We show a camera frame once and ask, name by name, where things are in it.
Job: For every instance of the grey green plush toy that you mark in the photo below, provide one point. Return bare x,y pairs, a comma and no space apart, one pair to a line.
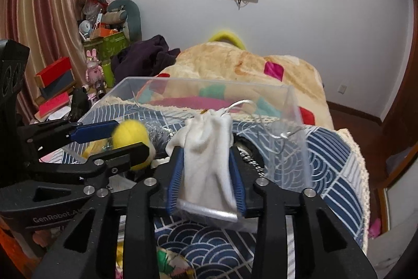
126,14

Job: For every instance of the floral pink yellow cloth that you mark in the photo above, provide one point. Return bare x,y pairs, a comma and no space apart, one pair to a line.
170,264

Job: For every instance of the green storage box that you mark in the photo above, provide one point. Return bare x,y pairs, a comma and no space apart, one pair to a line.
107,47

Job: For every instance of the dark purple garment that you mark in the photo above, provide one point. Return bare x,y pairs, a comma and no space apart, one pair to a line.
145,58

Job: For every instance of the beige plush blanket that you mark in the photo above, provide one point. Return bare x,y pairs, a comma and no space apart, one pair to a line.
220,61

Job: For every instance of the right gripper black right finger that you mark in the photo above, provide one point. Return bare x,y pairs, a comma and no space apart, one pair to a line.
323,247

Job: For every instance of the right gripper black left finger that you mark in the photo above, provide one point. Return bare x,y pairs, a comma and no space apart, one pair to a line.
87,247

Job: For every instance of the yellow felt ball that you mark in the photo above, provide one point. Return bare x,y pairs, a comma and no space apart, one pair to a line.
130,132

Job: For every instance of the orange sleeve left forearm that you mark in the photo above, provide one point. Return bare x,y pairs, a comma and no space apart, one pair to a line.
25,264

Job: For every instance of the green bottle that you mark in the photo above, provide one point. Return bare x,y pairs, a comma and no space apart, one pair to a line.
107,73

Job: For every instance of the yellow fuzzy plush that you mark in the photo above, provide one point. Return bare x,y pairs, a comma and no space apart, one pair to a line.
228,37

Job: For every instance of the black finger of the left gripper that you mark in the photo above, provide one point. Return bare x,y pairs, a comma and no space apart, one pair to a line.
51,135
97,166

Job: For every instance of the pink rabbit toy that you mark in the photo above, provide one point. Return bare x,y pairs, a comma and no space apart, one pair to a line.
94,72

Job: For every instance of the striped pink curtain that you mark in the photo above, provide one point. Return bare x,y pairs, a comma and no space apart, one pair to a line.
50,29

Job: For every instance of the blue white patterned cloth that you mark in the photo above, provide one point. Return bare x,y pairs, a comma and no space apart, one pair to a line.
328,160

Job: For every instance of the clear plastic storage box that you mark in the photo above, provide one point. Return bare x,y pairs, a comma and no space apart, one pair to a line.
256,102

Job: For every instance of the red box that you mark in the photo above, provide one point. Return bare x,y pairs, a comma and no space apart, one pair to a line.
52,72

